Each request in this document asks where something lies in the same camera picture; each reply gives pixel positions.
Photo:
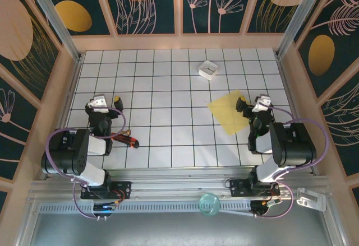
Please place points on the yellow square paper sheet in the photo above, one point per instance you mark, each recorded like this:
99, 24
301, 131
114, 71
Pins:
224, 111

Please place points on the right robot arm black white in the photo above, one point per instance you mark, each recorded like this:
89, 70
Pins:
294, 145

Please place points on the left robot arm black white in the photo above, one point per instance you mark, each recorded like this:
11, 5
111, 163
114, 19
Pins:
96, 145

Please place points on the white square plastic box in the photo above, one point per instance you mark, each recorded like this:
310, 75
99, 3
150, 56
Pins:
209, 69

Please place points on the small brass knob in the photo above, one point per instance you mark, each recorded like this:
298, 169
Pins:
127, 131

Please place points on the orange black utility knife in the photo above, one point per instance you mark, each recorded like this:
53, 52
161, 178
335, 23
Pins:
130, 142

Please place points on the small black controller board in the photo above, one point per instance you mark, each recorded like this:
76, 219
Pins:
103, 207
258, 208

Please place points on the clear green glass cup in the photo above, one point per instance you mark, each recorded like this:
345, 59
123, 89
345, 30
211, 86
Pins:
209, 204

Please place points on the grey metal shelf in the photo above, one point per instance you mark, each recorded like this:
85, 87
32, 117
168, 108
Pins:
179, 229

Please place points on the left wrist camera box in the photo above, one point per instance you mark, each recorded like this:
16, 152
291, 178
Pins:
99, 101

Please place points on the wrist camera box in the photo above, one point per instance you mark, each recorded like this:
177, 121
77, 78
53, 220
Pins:
99, 101
262, 103

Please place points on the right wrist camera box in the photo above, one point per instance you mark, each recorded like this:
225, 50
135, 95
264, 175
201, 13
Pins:
262, 103

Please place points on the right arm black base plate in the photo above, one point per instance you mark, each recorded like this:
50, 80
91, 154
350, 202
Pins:
238, 190

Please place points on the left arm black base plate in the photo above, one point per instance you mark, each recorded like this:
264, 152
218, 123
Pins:
123, 190

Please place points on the white plastic bracket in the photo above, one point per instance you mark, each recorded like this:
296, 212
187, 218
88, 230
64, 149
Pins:
311, 199

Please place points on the aluminium table frame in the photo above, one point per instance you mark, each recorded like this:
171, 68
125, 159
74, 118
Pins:
179, 178

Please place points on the aluminium corner post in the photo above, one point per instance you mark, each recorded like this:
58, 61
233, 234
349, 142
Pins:
53, 19
300, 16

